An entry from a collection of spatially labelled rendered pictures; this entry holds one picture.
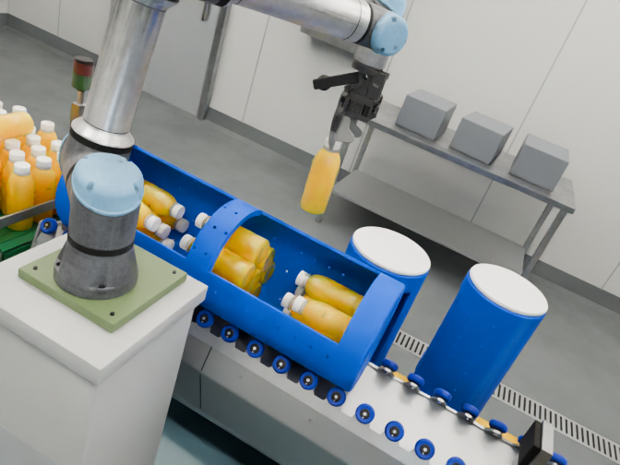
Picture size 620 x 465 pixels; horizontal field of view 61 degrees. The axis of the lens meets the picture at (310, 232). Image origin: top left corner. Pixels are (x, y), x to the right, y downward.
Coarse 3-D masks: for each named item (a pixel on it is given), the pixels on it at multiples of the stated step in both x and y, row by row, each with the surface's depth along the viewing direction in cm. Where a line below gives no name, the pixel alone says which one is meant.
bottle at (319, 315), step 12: (312, 300) 124; (300, 312) 123; (312, 312) 121; (324, 312) 121; (336, 312) 121; (312, 324) 121; (324, 324) 120; (336, 324) 120; (348, 324) 120; (336, 336) 120
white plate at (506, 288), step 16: (480, 272) 185; (496, 272) 189; (512, 272) 193; (480, 288) 175; (496, 288) 178; (512, 288) 182; (528, 288) 186; (512, 304) 172; (528, 304) 175; (544, 304) 179
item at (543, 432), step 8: (536, 424) 119; (544, 424) 119; (552, 424) 120; (528, 432) 121; (536, 432) 117; (544, 432) 117; (552, 432) 118; (520, 440) 123; (528, 440) 118; (536, 440) 115; (544, 440) 115; (552, 440) 115; (520, 448) 120; (528, 448) 115; (536, 448) 113; (544, 448) 112; (552, 448) 113; (520, 456) 118; (528, 456) 115; (536, 456) 113; (544, 456) 112; (512, 464) 126; (520, 464) 116; (528, 464) 116; (536, 464) 114; (544, 464) 113
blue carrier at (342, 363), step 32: (160, 160) 143; (64, 192) 133; (192, 192) 150; (224, 192) 138; (64, 224) 141; (192, 224) 154; (224, 224) 124; (256, 224) 145; (288, 224) 133; (160, 256) 126; (192, 256) 123; (288, 256) 145; (320, 256) 139; (224, 288) 121; (288, 288) 145; (352, 288) 140; (384, 288) 118; (256, 320) 121; (288, 320) 117; (352, 320) 113; (384, 320) 113; (288, 352) 122; (320, 352) 116; (352, 352) 113; (352, 384) 117
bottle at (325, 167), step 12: (324, 156) 129; (336, 156) 130; (312, 168) 132; (324, 168) 130; (336, 168) 131; (312, 180) 132; (324, 180) 131; (312, 192) 133; (324, 192) 133; (300, 204) 137; (312, 204) 134; (324, 204) 135
